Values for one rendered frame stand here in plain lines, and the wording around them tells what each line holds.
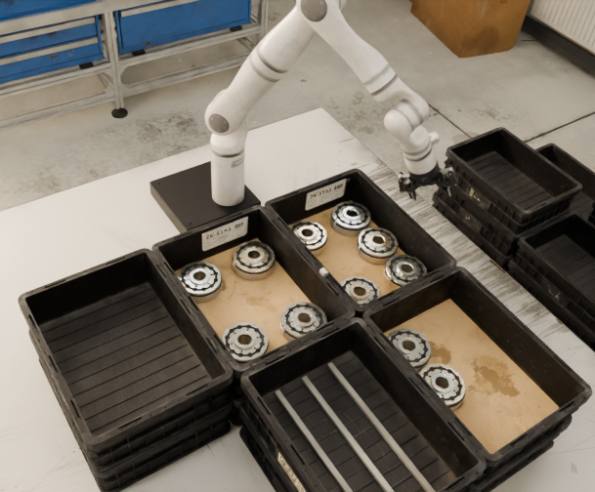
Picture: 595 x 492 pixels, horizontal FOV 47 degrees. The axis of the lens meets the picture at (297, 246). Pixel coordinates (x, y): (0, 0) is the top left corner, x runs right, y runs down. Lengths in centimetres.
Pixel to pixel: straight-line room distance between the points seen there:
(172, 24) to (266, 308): 215
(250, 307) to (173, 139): 193
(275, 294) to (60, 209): 73
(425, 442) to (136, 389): 60
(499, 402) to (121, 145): 235
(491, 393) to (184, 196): 99
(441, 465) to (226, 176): 93
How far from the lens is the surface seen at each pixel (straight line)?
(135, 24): 339
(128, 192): 205
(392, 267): 166
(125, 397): 145
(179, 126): 348
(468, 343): 161
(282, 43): 158
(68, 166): 330
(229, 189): 188
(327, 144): 225
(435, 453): 143
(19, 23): 316
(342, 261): 169
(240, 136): 181
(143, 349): 151
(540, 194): 263
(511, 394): 156
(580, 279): 254
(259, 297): 159
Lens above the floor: 206
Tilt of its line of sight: 46 degrees down
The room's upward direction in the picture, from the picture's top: 7 degrees clockwise
